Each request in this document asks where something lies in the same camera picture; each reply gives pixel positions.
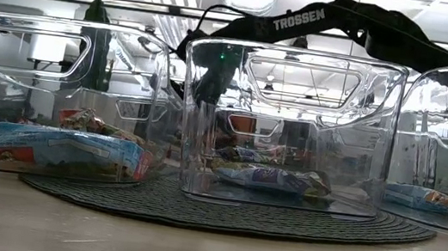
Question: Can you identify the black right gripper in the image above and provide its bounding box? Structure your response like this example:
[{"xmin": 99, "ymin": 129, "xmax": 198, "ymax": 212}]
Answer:
[{"xmin": 168, "ymin": 27, "xmax": 246, "ymax": 111}]

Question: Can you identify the red green snack bag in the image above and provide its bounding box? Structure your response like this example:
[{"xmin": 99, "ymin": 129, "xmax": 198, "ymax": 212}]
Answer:
[{"xmin": 55, "ymin": 103, "xmax": 150, "ymax": 145}]

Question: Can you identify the blue white granola bar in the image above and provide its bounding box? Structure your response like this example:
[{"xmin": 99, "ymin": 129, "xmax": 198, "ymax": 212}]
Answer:
[{"xmin": 0, "ymin": 119, "xmax": 157, "ymax": 190}]

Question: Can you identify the light blue granola bar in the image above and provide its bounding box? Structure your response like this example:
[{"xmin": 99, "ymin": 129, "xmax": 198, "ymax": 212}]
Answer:
[{"xmin": 382, "ymin": 180, "xmax": 448, "ymax": 217}]

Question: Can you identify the clear plastic bin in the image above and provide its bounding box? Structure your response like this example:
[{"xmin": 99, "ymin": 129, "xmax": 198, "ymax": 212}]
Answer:
[
  {"xmin": 0, "ymin": 9, "xmax": 196, "ymax": 196},
  {"xmin": 165, "ymin": 33, "xmax": 411, "ymax": 229},
  {"xmin": 379, "ymin": 53, "xmax": 448, "ymax": 234}
]

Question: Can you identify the black clamp knob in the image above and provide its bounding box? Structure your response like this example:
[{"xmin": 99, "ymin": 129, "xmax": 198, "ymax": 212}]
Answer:
[{"xmin": 291, "ymin": 34, "xmax": 311, "ymax": 51}]

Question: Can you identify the round grey woven placemat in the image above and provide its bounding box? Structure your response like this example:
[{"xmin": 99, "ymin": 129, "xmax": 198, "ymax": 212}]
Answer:
[{"xmin": 13, "ymin": 154, "xmax": 442, "ymax": 251}]

